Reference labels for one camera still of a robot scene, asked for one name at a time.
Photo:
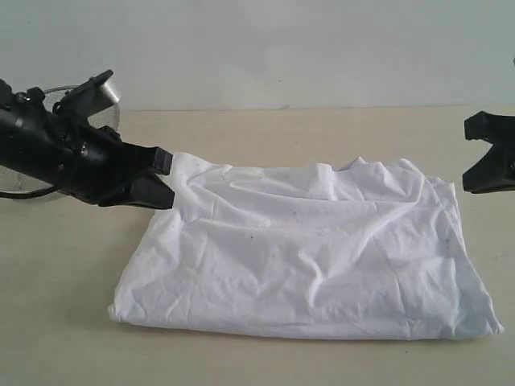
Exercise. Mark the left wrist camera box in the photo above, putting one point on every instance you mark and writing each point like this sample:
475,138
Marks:
96,101

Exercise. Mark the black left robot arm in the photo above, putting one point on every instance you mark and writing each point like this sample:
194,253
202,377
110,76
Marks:
13,136

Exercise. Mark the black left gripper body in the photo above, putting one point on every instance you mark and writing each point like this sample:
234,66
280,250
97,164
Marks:
103,163

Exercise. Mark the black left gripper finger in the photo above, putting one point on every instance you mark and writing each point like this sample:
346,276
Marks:
159,161
147,191

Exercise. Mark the metal mesh strainer bowl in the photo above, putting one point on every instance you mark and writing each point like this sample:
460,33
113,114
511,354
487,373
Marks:
42,170

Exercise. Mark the white t-shirt red lettering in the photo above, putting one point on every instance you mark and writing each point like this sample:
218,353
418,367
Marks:
367,251

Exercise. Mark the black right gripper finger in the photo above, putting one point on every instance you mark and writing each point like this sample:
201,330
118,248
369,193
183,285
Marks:
493,173
491,128

